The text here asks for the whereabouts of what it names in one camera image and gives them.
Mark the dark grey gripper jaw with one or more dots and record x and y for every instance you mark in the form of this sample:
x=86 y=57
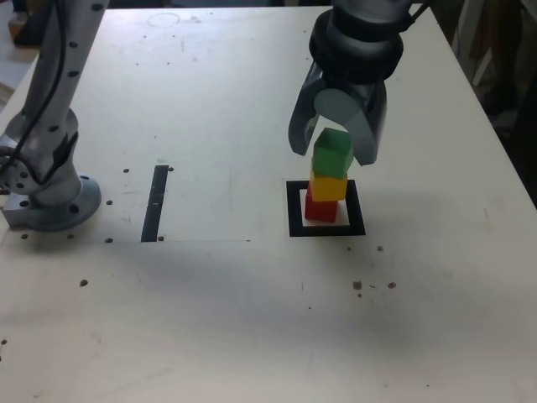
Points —
x=300 y=121

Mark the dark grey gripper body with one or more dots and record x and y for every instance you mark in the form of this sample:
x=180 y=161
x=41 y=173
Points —
x=348 y=86

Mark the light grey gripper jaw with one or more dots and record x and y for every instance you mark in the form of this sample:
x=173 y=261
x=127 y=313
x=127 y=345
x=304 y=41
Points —
x=337 y=105

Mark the green cube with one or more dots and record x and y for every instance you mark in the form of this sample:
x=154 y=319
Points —
x=331 y=161

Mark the yellow cube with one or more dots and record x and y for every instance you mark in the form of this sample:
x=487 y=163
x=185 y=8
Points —
x=329 y=189

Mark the red cube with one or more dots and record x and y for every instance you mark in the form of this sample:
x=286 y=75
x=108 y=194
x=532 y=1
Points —
x=321 y=212

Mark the black tape square outline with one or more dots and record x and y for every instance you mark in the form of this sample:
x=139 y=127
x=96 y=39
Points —
x=293 y=226

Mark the black tape strip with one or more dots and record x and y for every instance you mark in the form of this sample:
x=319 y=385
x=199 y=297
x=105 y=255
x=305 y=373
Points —
x=154 y=201

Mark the brown wooden block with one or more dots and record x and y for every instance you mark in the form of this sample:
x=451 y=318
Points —
x=19 y=29

